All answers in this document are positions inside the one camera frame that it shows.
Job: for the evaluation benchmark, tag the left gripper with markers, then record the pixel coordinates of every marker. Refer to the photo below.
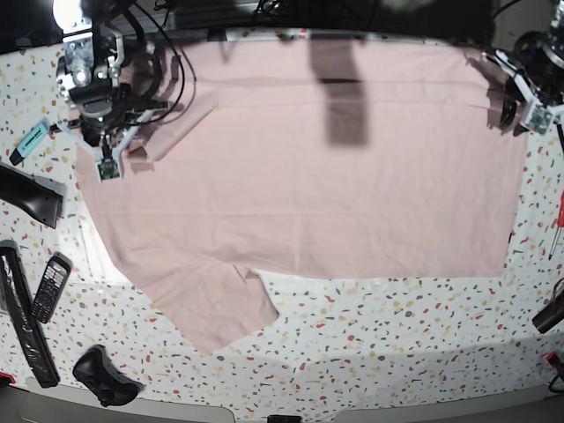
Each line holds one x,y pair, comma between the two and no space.
541,55

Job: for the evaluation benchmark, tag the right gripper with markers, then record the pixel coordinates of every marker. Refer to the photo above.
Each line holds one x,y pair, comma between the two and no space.
103,108

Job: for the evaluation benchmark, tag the pink T-shirt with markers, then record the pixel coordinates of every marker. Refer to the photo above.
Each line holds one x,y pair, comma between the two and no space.
321,159

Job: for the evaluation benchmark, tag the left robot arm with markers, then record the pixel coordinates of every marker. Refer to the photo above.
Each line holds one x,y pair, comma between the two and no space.
555,24

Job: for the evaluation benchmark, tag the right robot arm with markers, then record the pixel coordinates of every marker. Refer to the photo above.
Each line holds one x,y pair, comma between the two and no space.
100,39

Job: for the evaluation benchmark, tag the black pen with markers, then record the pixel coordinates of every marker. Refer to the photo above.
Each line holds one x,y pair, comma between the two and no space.
560,132

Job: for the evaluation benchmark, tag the turquoise highlighter pen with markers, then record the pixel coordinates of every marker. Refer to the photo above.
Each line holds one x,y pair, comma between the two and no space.
26,145

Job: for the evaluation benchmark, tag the black handheld device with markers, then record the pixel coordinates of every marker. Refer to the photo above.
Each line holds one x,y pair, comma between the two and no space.
39,197

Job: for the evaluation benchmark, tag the long black wrapped bar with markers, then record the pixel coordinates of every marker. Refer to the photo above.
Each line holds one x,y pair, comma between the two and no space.
19,307

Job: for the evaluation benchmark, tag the black cylinder tool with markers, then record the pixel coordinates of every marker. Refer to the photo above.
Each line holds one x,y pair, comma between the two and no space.
549,316

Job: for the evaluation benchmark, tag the black game controller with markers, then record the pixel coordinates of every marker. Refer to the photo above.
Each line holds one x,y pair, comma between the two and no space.
112,388

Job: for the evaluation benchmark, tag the red object at left edge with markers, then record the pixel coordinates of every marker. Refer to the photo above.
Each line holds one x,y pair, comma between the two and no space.
5,380

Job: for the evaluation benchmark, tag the small red black clip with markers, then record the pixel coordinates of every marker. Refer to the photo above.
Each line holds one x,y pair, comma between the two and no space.
553,359

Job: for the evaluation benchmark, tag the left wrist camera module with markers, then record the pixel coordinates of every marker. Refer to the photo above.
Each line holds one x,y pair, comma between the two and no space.
538,119

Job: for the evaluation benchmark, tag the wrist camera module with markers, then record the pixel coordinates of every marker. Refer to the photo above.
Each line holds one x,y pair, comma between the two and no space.
108,169
538,119

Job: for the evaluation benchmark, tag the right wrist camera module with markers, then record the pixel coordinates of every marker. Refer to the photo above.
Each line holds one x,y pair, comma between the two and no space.
108,169

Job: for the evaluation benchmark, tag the red handled screwdriver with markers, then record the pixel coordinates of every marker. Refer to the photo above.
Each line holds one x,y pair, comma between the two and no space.
559,227

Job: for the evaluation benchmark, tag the black cordless phone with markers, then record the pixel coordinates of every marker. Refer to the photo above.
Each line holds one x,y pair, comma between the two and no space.
53,281

